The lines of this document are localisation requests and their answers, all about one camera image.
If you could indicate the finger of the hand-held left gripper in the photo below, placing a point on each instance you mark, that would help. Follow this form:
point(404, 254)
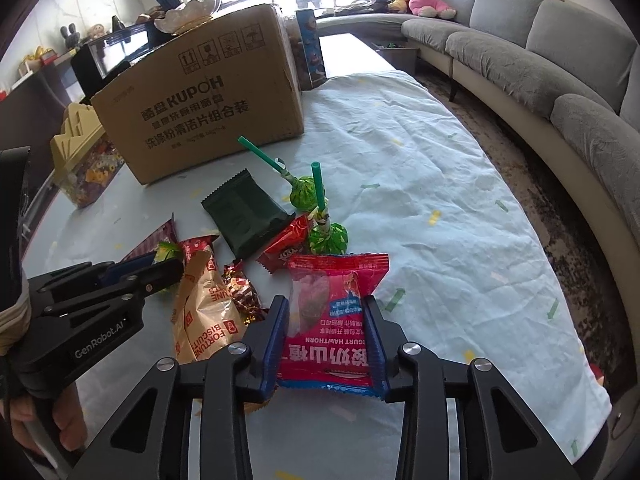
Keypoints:
point(155, 277)
point(125, 267)

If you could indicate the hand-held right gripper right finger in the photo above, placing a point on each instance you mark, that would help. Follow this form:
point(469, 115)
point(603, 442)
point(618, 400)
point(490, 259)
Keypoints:
point(376, 345)

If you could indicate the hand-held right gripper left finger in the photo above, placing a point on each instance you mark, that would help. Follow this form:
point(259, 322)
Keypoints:
point(275, 345)

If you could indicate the dark green snack packet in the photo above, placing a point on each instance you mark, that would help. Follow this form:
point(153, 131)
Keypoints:
point(245, 215)

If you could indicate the green lollipop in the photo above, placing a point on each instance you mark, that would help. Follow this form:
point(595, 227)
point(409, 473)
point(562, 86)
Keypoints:
point(305, 192)
point(327, 239)

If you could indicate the brown cardboard box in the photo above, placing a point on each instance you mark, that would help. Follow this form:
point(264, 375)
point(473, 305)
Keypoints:
point(200, 100)

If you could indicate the person's left forearm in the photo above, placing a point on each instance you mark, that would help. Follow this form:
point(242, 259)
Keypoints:
point(12, 325)

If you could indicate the person's left hand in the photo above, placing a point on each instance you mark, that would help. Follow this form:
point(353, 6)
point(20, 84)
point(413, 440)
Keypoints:
point(70, 425)

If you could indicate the green wrapped candy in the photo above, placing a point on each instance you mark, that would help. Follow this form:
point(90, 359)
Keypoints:
point(169, 251)

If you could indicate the red striped triangular packet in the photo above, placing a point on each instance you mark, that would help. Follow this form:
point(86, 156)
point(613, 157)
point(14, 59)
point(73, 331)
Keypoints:
point(160, 240)

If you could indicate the small red foil packet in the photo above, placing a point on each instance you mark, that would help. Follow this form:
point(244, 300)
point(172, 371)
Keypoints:
point(197, 247)

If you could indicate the gold biscuit packet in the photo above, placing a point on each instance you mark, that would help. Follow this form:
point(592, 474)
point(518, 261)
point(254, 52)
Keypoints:
point(200, 310)

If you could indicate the gold red wrapped candy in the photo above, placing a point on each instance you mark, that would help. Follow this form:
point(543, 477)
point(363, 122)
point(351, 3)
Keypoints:
point(242, 290)

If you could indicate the clear candy jar yellow lid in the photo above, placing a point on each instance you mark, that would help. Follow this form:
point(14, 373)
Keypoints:
point(85, 175)

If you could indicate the small red snack packet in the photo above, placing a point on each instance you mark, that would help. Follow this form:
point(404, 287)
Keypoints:
point(285, 242)

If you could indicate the light printed tablecloth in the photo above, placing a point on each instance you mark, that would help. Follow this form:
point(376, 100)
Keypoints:
point(425, 185)

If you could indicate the small beige plush toy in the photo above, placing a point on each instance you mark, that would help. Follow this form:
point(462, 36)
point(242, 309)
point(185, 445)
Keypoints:
point(97, 32)

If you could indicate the grey rabbit figurine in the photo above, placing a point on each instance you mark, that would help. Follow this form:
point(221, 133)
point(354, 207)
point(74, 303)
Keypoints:
point(67, 37)

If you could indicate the white lotus bowl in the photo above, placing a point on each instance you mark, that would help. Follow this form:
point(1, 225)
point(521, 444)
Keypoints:
point(185, 15)

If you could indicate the tall blue printed box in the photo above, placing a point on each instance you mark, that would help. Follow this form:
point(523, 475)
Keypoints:
point(310, 50)

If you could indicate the grey storage bin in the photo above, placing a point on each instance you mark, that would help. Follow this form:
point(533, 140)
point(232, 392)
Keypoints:
point(397, 59)

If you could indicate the grey curved sofa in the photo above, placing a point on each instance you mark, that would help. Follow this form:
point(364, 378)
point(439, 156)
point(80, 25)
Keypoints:
point(500, 65)

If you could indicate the yellow plush bear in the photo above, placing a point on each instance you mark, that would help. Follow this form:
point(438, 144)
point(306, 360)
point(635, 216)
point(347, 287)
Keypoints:
point(398, 0)

